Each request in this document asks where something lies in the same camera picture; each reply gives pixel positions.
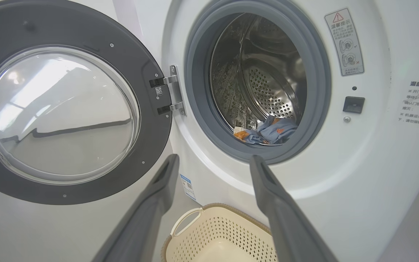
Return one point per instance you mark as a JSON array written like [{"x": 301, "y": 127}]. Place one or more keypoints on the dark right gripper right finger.
[{"x": 289, "y": 225}]

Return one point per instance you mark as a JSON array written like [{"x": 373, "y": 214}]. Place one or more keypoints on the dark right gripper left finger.
[{"x": 144, "y": 222}]

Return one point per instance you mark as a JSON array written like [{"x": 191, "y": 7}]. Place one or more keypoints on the blue garment with orange print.
[
  {"x": 246, "y": 135},
  {"x": 278, "y": 129}
]

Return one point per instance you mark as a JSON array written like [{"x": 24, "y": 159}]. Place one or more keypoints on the black round glass washer door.
[{"x": 67, "y": 29}]

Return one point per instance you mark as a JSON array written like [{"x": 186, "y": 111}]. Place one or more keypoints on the cream perforated laundry basket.
[{"x": 224, "y": 233}]

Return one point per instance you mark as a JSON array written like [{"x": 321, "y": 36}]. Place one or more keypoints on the white front-load washing machine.
[{"x": 376, "y": 163}]

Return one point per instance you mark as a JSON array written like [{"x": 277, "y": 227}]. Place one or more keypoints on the dark door latch slot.
[{"x": 353, "y": 104}]

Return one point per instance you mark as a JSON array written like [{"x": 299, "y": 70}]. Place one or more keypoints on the silver door hinge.
[{"x": 176, "y": 87}]

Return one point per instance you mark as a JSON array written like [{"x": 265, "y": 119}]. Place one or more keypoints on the grey rubber door gasket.
[{"x": 195, "y": 91}]

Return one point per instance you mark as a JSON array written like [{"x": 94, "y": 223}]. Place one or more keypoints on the blue energy label sticker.
[{"x": 188, "y": 187}]

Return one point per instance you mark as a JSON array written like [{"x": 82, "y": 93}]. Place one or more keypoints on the small silver screw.
[{"x": 347, "y": 119}]

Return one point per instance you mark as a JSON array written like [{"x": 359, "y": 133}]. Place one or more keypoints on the small QR code sticker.
[{"x": 159, "y": 91}]

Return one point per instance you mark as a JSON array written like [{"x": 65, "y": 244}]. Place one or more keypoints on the steel perforated washer drum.
[{"x": 275, "y": 91}]

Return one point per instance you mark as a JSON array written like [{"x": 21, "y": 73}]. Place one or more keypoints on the white warning sticker red triangle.
[{"x": 344, "y": 43}]

